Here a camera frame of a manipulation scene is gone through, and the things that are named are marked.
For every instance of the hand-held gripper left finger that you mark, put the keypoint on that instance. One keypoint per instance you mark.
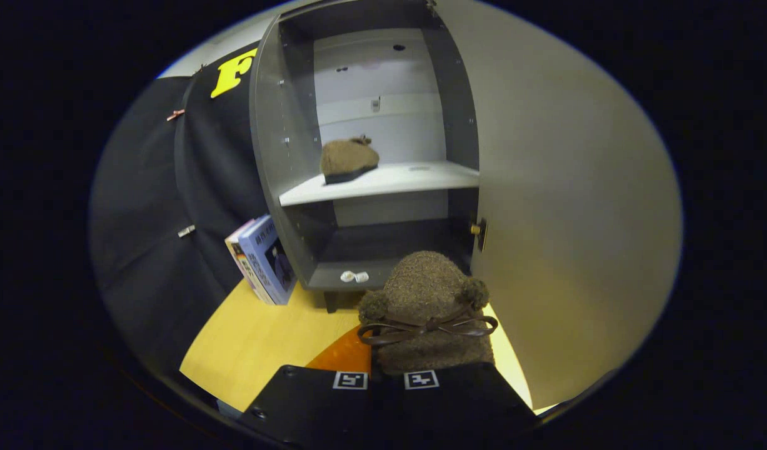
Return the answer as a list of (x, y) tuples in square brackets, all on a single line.
[(314, 406)]

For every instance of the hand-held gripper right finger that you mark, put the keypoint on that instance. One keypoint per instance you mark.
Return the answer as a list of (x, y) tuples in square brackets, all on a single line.
[(452, 406)]

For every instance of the brown fuzzy shoe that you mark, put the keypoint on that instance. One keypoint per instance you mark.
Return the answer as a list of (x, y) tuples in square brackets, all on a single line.
[(349, 156), (421, 287)]

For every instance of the beige shoe cabinet door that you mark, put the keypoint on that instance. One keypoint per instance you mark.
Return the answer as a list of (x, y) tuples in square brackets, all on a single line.
[(577, 219)]

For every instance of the white door catch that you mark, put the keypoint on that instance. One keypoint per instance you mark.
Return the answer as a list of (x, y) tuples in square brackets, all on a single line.
[(354, 276)]

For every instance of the brass door catch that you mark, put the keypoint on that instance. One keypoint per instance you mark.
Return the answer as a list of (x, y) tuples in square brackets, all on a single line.
[(480, 231)]

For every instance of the white cabinet shelf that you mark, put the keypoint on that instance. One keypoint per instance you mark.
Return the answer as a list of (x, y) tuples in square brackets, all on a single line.
[(396, 178)]

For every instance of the blue book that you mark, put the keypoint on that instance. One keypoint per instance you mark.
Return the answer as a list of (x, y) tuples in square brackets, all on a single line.
[(264, 262)]

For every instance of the silver clip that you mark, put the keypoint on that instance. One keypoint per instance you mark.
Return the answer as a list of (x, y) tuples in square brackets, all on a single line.
[(186, 231)]

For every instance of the black backdrop cloth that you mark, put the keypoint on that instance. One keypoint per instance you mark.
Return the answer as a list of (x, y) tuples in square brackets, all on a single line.
[(145, 250)]

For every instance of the red clip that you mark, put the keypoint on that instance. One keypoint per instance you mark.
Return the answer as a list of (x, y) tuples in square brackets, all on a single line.
[(175, 115)]

